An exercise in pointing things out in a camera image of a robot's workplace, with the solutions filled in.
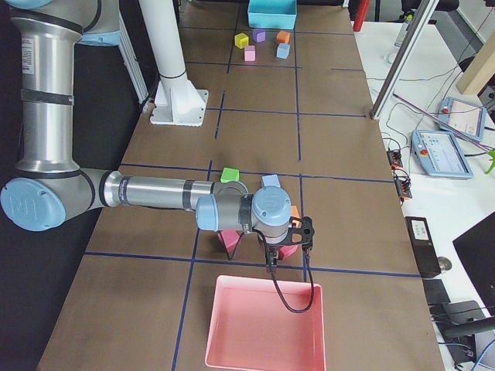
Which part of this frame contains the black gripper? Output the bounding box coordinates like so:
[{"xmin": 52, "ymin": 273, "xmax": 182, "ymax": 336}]
[{"xmin": 266, "ymin": 216, "xmax": 315, "ymax": 271}]

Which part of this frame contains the light blue foam block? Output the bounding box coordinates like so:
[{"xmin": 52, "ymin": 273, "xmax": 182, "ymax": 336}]
[
  {"xmin": 276, "ymin": 43, "xmax": 291, "ymax": 60},
  {"xmin": 261, "ymin": 174, "xmax": 281, "ymax": 188}
]

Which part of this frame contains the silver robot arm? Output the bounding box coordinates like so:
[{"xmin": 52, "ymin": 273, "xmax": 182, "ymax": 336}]
[{"xmin": 1, "ymin": 1, "xmax": 314, "ymax": 272}]

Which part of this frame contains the orange foam block near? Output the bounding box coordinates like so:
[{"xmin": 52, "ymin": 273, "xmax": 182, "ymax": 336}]
[{"xmin": 291, "ymin": 206, "xmax": 301, "ymax": 228}]

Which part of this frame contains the orange foam block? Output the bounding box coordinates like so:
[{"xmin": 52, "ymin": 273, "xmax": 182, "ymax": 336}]
[
  {"xmin": 291, "ymin": 206, "xmax": 301, "ymax": 228},
  {"xmin": 275, "ymin": 31, "xmax": 291, "ymax": 45}
]

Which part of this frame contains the crimson foam block right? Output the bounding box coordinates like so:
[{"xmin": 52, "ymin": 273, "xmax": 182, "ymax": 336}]
[{"xmin": 278, "ymin": 245, "xmax": 299, "ymax": 260}]

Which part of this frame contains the crimson foam block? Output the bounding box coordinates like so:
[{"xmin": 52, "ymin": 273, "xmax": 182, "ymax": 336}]
[
  {"xmin": 217, "ymin": 230, "xmax": 240, "ymax": 254},
  {"xmin": 278, "ymin": 245, "xmax": 299, "ymax": 260}
]

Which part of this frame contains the crimson foam block left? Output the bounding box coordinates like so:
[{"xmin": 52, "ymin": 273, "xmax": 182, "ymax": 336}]
[{"xmin": 217, "ymin": 230, "xmax": 240, "ymax": 254}]

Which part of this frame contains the green foam block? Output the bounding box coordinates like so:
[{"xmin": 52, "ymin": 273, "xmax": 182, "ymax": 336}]
[{"xmin": 220, "ymin": 167, "xmax": 240, "ymax": 183}]

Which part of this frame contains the pink plastic tray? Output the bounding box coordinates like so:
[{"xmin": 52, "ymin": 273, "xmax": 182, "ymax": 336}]
[{"xmin": 205, "ymin": 275, "xmax": 326, "ymax": 370}]

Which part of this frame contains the black box with label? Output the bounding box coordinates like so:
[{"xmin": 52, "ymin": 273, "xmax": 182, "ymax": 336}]
[{"xmin": 405, "ymin": 216, "xmax": 441, "ymax": 278}]

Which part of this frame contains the near teach pendant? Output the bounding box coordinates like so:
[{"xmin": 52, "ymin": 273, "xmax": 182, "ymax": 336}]
[{"xmin": 411, "ymin": 130, "xmax": 473, "ymax": 179}]

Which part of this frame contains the teach pendant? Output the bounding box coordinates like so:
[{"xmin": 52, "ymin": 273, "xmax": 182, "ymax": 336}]
[
  {"xmin": 411, "ymin": 130, "xmax": 473, "ymax": 179},
  {"xmin": 438, "ymin": 97, "xmax": 487, "ymax": 142}
]

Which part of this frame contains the black monitor corner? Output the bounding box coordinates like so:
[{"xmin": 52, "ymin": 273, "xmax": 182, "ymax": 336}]
[{"xmin": 453, "ymin": 217, "xmax": 494, "ymax": 314}]

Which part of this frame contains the pink foam block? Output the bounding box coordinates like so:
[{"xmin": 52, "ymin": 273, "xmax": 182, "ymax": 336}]
[{"xmin": 244, "ymin": 46, "xmax": 256, "ymax": 62}]

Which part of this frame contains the orange foam block far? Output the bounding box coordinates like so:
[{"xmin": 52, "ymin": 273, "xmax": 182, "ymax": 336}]
[{"xmin": 275, "ymin": 31, "xmax": 291, "ymax": 45}]

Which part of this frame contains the far teach pendant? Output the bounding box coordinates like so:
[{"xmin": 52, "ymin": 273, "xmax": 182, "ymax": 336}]
[{"xmin": 438, "ymin": 97, "xmax": 487, "ymax": 142}]

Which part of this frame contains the yellow foam block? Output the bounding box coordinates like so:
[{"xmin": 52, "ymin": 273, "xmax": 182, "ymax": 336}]
[{"xmin": 234, "ymin": 32, "xmax": 250, "ymax": 49}]

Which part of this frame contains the purple foam block far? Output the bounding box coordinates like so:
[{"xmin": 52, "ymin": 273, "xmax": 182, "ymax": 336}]
[{"xmin": 251, "ymin": 29, "xmax": 266, "ymax": 43}]

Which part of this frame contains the green plastic clamp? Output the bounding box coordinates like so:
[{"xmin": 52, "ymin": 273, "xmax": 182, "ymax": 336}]
[{"xmin": 485, "ymin": 149, "xmax": 495, "ymax": 175}]

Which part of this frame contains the teal plastic bin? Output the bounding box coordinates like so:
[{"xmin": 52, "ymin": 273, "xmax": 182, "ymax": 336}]
[{"xmin": 247, "ymin": 0, "xmax": 297, "ymax": 30}]

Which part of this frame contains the red fire extinguisher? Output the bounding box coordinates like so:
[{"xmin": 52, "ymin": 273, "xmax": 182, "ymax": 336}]
[{"xmin": 353, "ymin": 0, "xmax": 371, "ymax": 32}]

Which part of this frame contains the wooden beam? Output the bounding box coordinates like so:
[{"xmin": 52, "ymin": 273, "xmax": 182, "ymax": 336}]
[{"xmin": 456, "ymin": 33, "xmax": 495, "ymax": 95}]

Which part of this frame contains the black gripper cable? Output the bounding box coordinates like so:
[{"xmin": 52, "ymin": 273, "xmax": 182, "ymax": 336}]
[{"xmin": 226, "ymin": 227, "xmax": 314, "ymax": 315}]

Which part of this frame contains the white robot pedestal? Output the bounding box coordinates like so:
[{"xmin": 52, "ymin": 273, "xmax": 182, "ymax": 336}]
[{"xmin": 139, "ymin": 0, "xmax": 209, "ymax": 127}]

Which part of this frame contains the aluminium frame post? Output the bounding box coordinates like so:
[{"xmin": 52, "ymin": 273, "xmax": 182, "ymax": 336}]
[{"xmin": 370, "ymin": 0, "xmax": 439, "ymax": 120}]

